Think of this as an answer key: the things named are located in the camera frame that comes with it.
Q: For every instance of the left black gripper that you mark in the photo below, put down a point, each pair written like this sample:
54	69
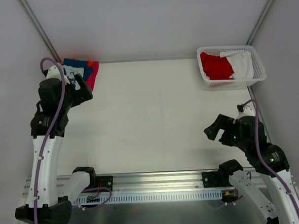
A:
80	93

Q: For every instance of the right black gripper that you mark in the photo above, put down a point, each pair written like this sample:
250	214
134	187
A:
227	131

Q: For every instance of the blue t shirt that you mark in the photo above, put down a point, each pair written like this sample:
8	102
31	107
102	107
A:
73	67

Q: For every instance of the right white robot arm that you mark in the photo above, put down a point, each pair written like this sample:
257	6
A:
269	161

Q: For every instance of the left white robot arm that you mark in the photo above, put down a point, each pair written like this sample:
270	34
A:
45	204

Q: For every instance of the pink folded t shirt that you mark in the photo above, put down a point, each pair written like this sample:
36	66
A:
92	77

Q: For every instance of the orange folded t shirt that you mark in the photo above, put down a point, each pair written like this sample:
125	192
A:
90	62

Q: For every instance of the red t shirt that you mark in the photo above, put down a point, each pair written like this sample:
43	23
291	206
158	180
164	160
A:
216	68

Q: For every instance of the white plastic basket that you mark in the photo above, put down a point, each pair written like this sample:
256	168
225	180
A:
258	67

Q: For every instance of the white t shirt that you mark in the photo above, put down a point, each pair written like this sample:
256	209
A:
241	62

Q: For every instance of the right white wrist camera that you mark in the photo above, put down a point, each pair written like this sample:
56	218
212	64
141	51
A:
244	110

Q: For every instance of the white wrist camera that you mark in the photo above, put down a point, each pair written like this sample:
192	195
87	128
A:
53	72
244	110

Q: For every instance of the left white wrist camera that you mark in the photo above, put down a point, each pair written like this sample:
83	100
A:
53	72

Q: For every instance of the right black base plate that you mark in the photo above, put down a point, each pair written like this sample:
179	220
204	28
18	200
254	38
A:
215	179

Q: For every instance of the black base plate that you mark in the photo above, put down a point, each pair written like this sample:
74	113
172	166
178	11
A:
215	179
104	182

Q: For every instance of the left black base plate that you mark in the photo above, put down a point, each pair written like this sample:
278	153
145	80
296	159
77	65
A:
104	182

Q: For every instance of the aluminium mounting rail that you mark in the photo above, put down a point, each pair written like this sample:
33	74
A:
152	182

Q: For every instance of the white slotted cable duct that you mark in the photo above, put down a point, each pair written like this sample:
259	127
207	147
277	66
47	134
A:
196	195

